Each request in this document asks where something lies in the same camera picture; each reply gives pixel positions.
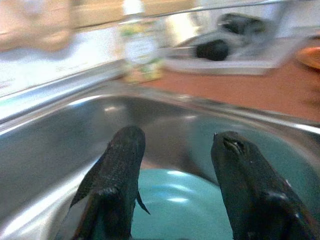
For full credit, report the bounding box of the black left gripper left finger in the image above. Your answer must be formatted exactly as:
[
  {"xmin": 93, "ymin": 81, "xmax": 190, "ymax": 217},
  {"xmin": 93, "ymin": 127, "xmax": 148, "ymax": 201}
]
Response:
[{"xmin": 69, "ymin": 124, "xmax": 151, "ymax": 240}]

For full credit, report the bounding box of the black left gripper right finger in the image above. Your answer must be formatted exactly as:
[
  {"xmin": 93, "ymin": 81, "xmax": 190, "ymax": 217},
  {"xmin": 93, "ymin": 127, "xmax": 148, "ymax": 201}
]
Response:
[{"xmin": 210, "ymin": 130, "xmax": 320, "ymax": 240}]

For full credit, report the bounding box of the orange plate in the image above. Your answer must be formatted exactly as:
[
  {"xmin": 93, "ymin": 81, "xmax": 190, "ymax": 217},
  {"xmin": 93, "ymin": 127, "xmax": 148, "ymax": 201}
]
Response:
[{"xmin": 297, "ymin": 46, "xmax": 320, "ymax": 71}]

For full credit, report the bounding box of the stainless steel kitchen sink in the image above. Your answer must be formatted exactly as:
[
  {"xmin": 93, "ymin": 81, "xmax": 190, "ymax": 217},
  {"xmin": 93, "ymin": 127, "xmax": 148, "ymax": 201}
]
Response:
[{"xmin": 0, "ymin": 62, "xmax": 320, "ymax": 240}]

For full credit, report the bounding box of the teal plate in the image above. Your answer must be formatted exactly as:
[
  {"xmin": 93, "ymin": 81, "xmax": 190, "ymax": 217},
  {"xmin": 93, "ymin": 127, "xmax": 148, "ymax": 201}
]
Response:
[{"xmin": 131, "ymin": 119, "xmax": 320, "ymax": 240}]

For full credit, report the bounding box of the clear soap pump bottle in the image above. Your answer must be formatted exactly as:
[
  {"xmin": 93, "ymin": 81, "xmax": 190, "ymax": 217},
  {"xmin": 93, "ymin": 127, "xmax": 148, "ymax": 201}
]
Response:
[{"xmin": 117, "ymin": 0, "xmax": 165, "ymax": 83}]

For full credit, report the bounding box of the grey drying mat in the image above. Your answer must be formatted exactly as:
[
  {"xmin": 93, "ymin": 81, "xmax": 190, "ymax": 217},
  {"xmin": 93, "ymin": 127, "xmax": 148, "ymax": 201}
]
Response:
[{"xmin": 162, "ymin": 32, "xmax": 313, "ymax": 76}]

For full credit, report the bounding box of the cream ceramic mug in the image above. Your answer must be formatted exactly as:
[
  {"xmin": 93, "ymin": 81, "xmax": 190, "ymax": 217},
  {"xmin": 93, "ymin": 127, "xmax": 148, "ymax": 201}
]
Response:
[{"xmin": 169, "ymin": 12, "xmax": 201, "ymax": 47}]

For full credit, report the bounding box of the black bottle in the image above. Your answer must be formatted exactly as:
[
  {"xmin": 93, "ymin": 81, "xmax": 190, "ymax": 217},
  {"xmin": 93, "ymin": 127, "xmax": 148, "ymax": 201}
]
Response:
[{"xmin": 217, "ymin": 12, "xmax": 266, "ymax": 36}]

